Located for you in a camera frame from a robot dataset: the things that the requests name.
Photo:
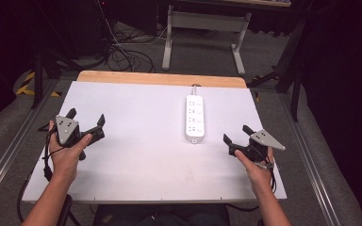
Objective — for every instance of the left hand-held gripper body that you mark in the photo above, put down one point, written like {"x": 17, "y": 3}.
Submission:
{"x": 66, "y": 129}

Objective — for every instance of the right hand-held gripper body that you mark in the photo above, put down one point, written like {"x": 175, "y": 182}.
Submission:
{"x": 264, "y": 139}

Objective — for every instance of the person's left hand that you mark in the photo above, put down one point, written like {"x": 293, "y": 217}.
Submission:
{"x": 64, "y": 155}

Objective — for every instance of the person's right hand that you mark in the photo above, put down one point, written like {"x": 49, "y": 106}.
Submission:
{"x": 258, "y": 171}

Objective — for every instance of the white power strip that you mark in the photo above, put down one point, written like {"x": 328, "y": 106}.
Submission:
{"x": 194, "y": 119}

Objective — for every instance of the yellow black floor tape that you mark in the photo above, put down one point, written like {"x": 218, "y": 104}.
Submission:
{"x": 29, "y": 84}

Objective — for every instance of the black metal stand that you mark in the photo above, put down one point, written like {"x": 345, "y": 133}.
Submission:
{"x": 41, "y": 69}
{"x": 290, "y": 69}

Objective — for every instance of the person's legs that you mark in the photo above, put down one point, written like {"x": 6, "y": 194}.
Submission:
{"x": 160, "y": 217}

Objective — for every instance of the aluminium floor rail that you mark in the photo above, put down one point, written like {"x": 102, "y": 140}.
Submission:
{"x": 15, "y": 138}
{"x": 308, "y": 157}

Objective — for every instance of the white metal desk frame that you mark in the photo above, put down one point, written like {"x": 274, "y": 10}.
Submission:
{"x": 205, "y": 21}

